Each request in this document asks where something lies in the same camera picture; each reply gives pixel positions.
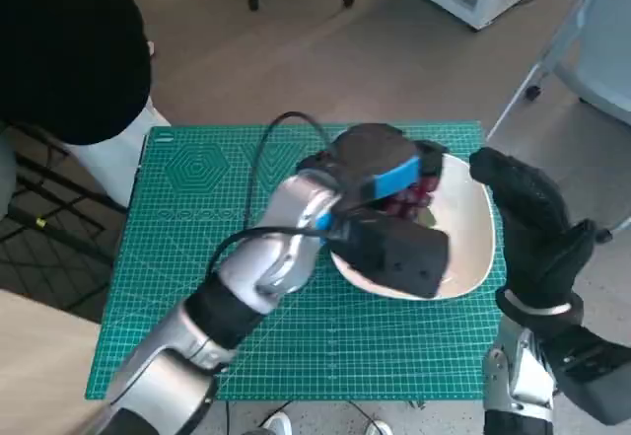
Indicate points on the black metal frame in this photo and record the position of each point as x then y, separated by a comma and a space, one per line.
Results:
39, 222

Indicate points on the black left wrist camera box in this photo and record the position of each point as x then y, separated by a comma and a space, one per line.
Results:
399, 257

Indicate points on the white shoe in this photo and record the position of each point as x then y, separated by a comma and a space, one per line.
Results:
277, 424
379, 428

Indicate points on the pale blue mesh chair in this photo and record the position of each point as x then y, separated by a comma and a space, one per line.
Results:
606, 70

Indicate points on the white square plate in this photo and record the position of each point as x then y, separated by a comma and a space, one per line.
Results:
468, 238

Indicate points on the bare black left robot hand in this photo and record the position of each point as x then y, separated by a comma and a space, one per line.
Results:
374, 154

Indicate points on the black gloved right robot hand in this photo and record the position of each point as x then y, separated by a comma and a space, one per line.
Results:
537, 223

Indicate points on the light wooden table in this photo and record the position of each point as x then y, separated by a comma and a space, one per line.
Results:
39, 371

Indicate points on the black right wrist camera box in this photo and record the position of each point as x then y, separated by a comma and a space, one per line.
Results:
596, 376

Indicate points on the green cutting mat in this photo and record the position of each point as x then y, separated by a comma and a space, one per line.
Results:
345, 346

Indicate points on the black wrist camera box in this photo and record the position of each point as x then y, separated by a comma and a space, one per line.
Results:
399, 257
596, 376

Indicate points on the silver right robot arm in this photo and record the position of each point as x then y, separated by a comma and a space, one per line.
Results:
517, 381

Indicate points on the purple toy grape bunch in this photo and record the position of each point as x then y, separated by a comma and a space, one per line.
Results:
409, 203

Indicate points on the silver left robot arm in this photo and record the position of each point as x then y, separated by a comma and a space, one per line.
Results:
281, 238

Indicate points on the person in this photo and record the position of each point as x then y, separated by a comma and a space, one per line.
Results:
64, 50

